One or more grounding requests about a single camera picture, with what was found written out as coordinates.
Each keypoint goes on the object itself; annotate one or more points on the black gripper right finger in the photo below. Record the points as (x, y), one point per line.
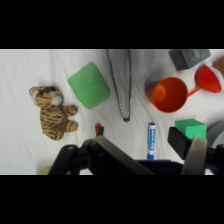
(195, 156)

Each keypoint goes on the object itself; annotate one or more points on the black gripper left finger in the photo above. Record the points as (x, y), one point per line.
(100, 156)

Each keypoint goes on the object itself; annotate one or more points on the red pen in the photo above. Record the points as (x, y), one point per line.
(98, 128)

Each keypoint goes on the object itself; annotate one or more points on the blue pen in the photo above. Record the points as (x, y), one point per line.
(151, 140)

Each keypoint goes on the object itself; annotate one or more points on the green cube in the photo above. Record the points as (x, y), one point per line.
(190, 128)

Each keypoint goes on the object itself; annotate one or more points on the grey round plate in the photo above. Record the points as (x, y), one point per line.
(217, 133)

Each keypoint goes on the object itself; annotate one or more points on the yellow cup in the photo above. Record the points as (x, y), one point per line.
(45, 171)

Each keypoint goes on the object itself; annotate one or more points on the tiger plush toy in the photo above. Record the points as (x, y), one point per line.
(53, 111)

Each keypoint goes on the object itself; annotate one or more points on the orange plastic cup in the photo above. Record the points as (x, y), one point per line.
(168, 95)

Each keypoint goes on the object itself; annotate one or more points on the green plastic cylinder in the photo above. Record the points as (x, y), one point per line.
(88, 85)

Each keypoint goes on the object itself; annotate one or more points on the metal tongs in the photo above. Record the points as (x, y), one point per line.
(122, 83)

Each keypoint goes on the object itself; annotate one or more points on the brown plush with red hat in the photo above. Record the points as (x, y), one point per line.
(210, 78)

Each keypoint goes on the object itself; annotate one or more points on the white table cloth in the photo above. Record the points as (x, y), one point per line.
(20, 133)

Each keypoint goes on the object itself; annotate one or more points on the grey cube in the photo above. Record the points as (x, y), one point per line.
(188, 58)

